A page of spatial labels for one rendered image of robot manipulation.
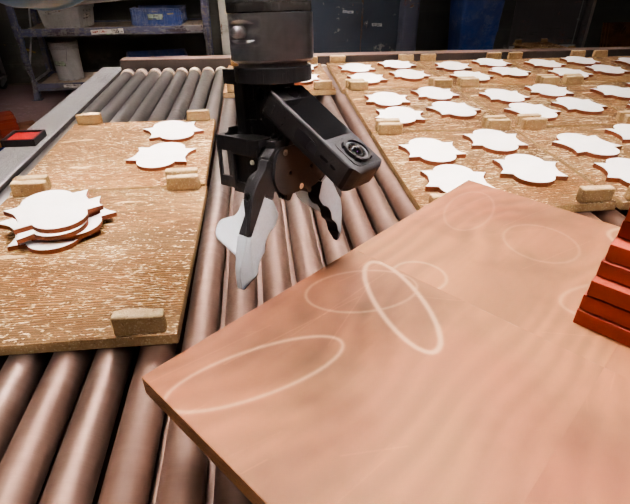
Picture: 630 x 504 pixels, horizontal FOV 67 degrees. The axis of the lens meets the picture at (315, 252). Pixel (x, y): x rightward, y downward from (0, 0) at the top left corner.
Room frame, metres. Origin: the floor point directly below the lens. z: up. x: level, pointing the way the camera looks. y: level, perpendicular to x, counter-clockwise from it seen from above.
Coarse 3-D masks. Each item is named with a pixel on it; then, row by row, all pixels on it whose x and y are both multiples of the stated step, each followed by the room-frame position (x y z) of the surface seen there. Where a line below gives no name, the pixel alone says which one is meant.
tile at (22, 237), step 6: (90, 216) 0.67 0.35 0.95; (0, 222) 0.64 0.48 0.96; (6, 222) 0.64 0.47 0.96; (12, 222) 0.64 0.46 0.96; (0, 228) 0.63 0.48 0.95; (6, 228) 0.63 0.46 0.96; (12, 228) 0.62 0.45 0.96; (78, 228) 0.62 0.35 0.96; (84, 228) 0.63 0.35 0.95; (18, 234) 0.60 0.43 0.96; (24, 234) 0.60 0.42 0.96; (30, 234) 0.60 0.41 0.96; (36, 234) 0.60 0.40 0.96; (42, 234) 0.60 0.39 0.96; (48, 234) 0.60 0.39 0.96; (54, 234) 0.60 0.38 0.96; (60, 234) 0.60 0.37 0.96; (66, 234) 0.60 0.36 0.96; (72, 234) 0.61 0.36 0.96; (18, 240) 0.59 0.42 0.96; (24, 240) 0.59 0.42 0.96; (48, 240) 0.60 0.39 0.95
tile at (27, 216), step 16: (48, 192) 0.72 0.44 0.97; (64, 192) 0.72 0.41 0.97; (80, 192) 0.72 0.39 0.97; (16, 208) 0.67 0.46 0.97; (32, 208) 0.67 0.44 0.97; (48, 208) 0.67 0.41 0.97; (64, 208) 0.67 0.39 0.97; (80, 208) 0.67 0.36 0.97; (96, 208) 0.67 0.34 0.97; (16, 224) 0.61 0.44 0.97; (32, 224) 0.61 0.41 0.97; (48, 224) 0.61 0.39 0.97; (64, 224) 0.61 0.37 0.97; (80, 224) 0.63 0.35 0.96
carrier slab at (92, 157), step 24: (168, 120) 1.22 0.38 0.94; (72, 144) 1.05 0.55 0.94; (96, 144) 1.05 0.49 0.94; (120, 144) 1.05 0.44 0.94; (144, 144) 1.05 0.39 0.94; (192, 144) 1.05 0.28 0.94; (48, 168) 0.91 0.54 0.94; (72, 168) 0.91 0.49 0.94; (96, 168) 0.91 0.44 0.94; (120, 168) 0.91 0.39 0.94
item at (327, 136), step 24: (288, 96) 0.43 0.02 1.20; (312, 96) 0.45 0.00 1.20; (288, 120) 0.41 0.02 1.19; (312, 120) 0.41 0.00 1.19; (336, 120) 0.43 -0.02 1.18; (312, 144) 0.39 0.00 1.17; (336, 144) 0.39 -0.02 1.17; (360, 144) 0.40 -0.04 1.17; (336, 168) 0.38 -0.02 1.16; (360, 168) 0.37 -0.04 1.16
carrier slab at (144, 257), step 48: (96, 192) 0.79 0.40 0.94; (144, 192) 0.79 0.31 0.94; (192, 192) 0.79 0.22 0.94; (0, 240) 0.63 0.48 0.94; (96, 240) 0.63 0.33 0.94; (144, 240) 0.63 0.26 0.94; (192, 240) 0.63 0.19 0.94; (0, 288) 0.50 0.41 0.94; (48, 288) 0.50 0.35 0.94; (96, 288) 0.50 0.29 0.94; (144, 288) 0.50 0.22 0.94; (0, 336) 0.41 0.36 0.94; (48, 336) 0.41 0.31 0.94; (96, 336) 0.41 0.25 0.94; (144, 336) 0.41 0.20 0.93
